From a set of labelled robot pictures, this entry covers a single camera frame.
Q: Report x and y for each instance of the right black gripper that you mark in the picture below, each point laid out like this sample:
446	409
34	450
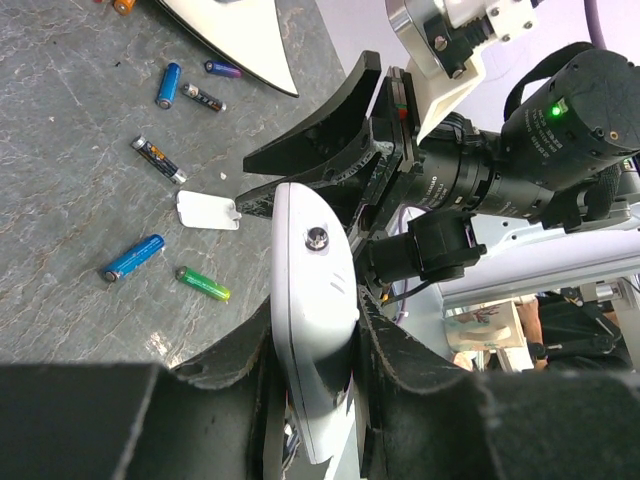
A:
366	185

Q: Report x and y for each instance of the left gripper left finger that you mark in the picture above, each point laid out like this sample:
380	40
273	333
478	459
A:
204	419

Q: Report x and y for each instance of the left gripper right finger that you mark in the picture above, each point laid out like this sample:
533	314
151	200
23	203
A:
422	417

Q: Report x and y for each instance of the white remote control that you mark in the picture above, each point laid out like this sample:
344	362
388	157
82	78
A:
314	312

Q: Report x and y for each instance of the white battery cover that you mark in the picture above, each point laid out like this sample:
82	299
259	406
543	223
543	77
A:
202	211

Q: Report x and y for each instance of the black battery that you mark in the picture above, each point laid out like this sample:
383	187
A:
203	98
153	155

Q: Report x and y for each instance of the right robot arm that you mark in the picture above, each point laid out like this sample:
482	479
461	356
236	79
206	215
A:
562	159

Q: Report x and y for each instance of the green battery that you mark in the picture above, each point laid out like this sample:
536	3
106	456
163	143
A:
202	284

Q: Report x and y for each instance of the white square plate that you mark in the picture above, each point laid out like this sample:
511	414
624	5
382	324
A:
246	33

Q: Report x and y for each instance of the person in background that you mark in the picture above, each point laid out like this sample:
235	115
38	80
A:
590	335

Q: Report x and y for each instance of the purple battery by plate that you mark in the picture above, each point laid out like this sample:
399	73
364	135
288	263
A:
222	69

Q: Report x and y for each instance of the blue battery near centre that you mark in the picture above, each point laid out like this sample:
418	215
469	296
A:
133	258

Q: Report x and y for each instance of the blue battery near plate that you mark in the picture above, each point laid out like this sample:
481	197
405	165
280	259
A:
169	85

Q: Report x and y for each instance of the orange battery by plate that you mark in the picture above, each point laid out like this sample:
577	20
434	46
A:
124	7

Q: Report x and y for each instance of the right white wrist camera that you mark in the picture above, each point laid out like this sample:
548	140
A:
444	40

